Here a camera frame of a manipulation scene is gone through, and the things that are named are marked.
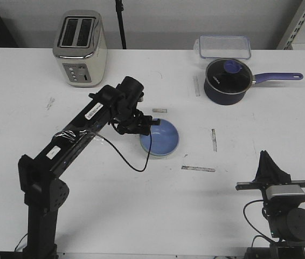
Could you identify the blue bowl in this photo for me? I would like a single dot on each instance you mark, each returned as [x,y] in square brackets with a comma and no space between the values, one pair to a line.
[165,133]

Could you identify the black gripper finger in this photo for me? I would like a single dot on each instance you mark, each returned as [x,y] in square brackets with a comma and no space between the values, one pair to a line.
[155,122]
[261,171]
[274,173]

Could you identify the clear plastic food container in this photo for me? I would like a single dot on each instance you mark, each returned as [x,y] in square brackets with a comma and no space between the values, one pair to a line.
[219,46]

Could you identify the dark blue saucepan with lid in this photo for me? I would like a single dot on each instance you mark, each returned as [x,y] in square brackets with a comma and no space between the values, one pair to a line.
[227,80]

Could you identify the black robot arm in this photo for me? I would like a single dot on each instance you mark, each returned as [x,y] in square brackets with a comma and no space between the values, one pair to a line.
[39,177]
[287,227]

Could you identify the green bowl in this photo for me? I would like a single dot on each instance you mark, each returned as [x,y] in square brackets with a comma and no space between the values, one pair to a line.
[158,150]

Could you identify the cream and chrome toaster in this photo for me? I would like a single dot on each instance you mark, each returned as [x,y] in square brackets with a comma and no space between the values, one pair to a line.
[80,48]

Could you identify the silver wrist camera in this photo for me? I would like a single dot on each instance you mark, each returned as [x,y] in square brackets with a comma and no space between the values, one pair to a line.
[285,194]

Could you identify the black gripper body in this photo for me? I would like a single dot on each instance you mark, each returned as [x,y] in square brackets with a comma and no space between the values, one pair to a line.
[263,186]
[137,123]

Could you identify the black tripod pole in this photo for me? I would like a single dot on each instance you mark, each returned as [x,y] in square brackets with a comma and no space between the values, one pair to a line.
[119,9]

